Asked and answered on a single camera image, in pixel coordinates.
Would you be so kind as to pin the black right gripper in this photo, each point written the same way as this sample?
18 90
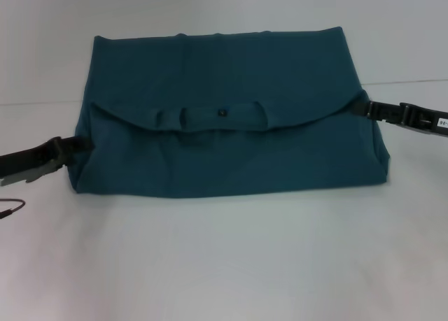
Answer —
425 121

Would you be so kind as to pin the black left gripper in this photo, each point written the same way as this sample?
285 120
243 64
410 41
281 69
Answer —
28 163

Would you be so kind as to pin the teal t-shirt with FREE print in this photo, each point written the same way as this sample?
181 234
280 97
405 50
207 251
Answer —
227 153

